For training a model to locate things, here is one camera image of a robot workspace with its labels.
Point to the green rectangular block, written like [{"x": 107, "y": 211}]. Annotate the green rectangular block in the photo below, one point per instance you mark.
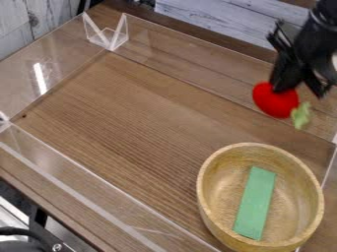
[{"x": 254, "y": 205}]

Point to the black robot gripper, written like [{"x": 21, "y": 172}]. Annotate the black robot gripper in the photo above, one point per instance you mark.
[{"x": 308, "y": 45}]

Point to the black table leg frame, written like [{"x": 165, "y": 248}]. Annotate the black table leg frame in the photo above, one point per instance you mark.
[{"x": 37, "y": 220}]

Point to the red plush tomato toy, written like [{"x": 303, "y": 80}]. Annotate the red plush tomato toy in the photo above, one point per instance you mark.
[{"x": 282, "y": 105}]

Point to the wooden bowl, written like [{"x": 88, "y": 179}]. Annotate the wooden bowl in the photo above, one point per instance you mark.
[{"x": 296, "y": 203}]

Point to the clear acrylic corner bracket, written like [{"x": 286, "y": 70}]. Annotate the clear acrylic corner bracket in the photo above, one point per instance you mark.
[{"x": 107, "y": 38}]

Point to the clear acrylic wall enclosure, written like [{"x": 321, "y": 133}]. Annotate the clear acrylic wall enclosure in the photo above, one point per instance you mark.
[{"x": 109, "y": 129}]

